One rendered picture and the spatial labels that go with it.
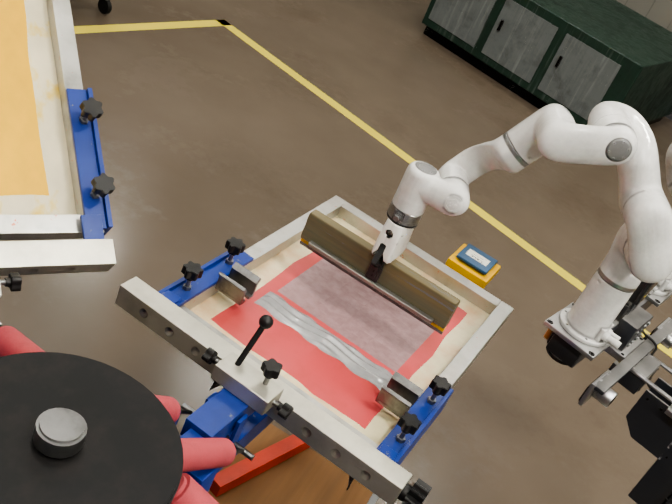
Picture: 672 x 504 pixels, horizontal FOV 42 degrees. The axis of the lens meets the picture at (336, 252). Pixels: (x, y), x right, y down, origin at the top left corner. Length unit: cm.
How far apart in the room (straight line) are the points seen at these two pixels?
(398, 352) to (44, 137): 92
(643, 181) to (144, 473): 122
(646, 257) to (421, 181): 49
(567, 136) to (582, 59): 506
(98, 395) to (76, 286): 225
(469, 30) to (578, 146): 549
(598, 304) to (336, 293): 62
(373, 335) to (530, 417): 180
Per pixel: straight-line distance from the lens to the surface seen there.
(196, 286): 193
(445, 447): 342
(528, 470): 356
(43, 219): 174
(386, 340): 209
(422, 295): 200
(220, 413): 162
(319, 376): 191
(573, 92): 688
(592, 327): 211
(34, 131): 185
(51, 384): 119
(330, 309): 210
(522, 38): 704
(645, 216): 189
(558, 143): 179
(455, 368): 206
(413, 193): 190
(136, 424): 117
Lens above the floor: 217
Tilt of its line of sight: 32 degrees down
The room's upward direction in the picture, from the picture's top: 24 degrees clockwise
